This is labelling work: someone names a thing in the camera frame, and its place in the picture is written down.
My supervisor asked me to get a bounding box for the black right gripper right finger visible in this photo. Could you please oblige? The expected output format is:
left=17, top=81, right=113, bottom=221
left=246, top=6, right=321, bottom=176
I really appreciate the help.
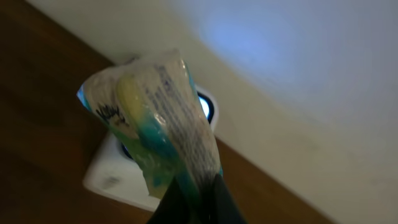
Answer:
left=208, top=174, right=247, bottom=224

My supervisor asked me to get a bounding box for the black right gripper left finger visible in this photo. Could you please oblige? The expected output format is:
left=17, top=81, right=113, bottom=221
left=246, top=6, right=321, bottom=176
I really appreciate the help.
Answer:
left=147, top=179, right=192, bottom=224

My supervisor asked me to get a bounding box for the small teal tissue pack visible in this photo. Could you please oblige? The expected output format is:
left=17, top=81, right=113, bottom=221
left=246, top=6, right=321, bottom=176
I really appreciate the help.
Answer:
left=77, top=49, right=222, bottom=201

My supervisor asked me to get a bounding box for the white barcode scanner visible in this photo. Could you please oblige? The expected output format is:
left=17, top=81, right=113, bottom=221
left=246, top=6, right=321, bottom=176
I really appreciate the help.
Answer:
left=84, top=87, right=218, bottom=211

